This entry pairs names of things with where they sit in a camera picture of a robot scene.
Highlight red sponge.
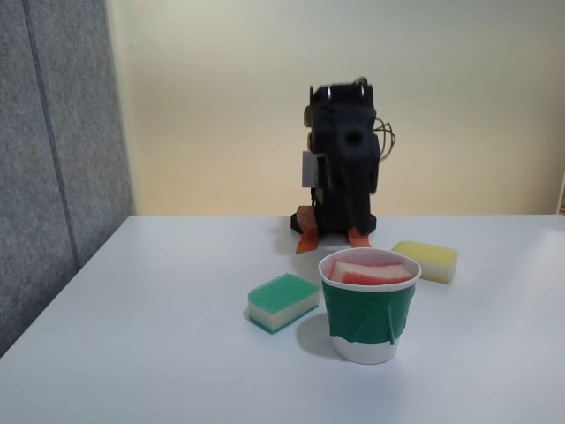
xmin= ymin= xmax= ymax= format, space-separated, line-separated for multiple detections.
xmin=328 ymin=259 xmax=414 ymax=287

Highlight yellow sponge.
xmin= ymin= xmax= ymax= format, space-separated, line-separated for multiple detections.
xmin=391 ymin=239 xmax=459 ymax=286

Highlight green sponge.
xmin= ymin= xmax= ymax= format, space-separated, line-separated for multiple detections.
xmin=246 ymin=272 xmax=322 ymax=336

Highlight grey fabric partition panel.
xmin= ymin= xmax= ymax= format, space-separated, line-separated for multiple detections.
xmin=0 ymin=0 xmax=136 ymax=360

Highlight black cable bundle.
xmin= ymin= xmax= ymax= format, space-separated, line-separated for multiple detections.
xmin=373 ymin=117 xmax=399 ymax=161

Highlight white paper cup green tape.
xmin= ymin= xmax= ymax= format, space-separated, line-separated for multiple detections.
xmin=317 ymin=247 xmax=423 ymax=366

